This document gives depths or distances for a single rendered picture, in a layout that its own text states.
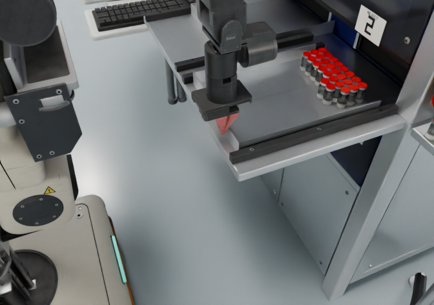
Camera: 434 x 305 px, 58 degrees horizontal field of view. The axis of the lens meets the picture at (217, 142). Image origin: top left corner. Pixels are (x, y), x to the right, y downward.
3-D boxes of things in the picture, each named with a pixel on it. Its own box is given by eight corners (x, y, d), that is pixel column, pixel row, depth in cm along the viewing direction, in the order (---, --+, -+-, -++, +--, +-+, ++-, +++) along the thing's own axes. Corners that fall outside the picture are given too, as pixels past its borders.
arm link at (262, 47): (199, -2, 64) (221, 23, 59) (261, -16, 68) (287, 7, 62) (201, 59, 73) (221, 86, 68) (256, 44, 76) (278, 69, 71)
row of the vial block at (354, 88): (312, 64, 101) (316, 48, 98) (356, 105, 89) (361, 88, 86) (305, 66, 101) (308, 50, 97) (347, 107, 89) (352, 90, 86)
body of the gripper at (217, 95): (252, 105, 75) (254, 72, 70) (203, 119, 72) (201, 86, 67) (238, 86, 79) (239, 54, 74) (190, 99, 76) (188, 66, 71)
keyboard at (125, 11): (199, -5, 148) (199, -11, 146) (212, 11, 139) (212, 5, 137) (92, 13, 138) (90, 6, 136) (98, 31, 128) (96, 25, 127)
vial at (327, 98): (328, 98, 91) (332, 82, 88) (333, 103, 90) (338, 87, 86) (320, 100, 91) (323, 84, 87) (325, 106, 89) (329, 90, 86)
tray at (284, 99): (313, 55, 105) (315, 42, 102) (376, 113, 88) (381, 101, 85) (193, 84, 95) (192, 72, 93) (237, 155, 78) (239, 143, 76)
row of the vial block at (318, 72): (305, 66, 101) (308, 50, 97) (347, 107, 89) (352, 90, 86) (298, 68, 100) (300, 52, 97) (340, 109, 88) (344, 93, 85)
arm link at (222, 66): (198, 36, 67) (212, 52, 64) (234, 27, 69) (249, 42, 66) (200, 70, 72) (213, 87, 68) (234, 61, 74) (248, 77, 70)
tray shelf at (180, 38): (279, -5, 135) (279, -11, 134) (430, 119, 89) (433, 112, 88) (143, 21, 122) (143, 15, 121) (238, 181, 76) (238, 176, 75)
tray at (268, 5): (287, -5, 131) (289, -15, 128) (332, 31, 113) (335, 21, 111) (191, 14, 121) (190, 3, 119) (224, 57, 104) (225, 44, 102)
